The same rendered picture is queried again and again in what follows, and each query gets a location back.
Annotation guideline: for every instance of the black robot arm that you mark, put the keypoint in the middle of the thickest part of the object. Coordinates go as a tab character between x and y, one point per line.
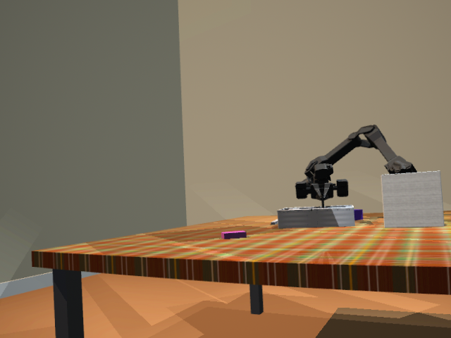
322	166

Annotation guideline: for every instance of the purple cube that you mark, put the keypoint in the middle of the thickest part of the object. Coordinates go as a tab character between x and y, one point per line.
358	214

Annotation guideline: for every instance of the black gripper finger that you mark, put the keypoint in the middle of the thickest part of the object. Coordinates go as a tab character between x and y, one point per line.
328	191
315	193

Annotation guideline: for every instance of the pink rectangular block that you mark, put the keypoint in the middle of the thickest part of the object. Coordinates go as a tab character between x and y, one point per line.
233	235

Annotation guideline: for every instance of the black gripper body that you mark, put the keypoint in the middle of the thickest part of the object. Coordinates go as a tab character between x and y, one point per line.
302	189

